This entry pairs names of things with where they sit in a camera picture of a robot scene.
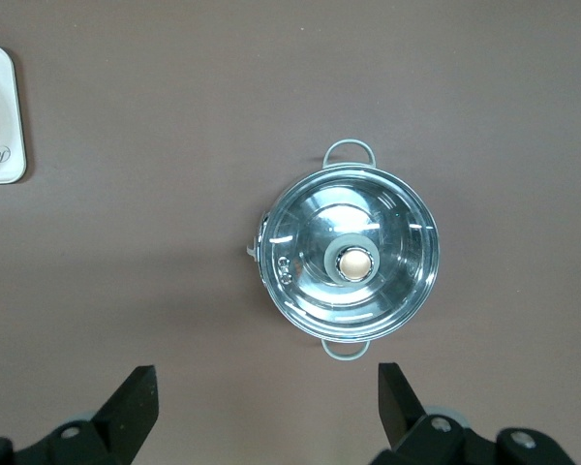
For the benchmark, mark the glass pot lid with knob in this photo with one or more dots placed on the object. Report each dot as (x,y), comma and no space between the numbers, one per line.
(392,242)

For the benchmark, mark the brown table cover sheet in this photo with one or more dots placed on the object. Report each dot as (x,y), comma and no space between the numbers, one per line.
(126,242)

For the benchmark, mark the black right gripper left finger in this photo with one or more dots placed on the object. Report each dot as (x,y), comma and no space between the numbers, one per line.
(126,412)

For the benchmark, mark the white rabbit print tray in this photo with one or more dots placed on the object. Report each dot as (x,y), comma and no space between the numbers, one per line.
(9,97)

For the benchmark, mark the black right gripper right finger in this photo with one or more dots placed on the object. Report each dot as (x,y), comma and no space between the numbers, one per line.
(402,412)

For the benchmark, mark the grey-green electric cooking pot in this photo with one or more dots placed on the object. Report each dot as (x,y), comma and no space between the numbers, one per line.
(344,358)

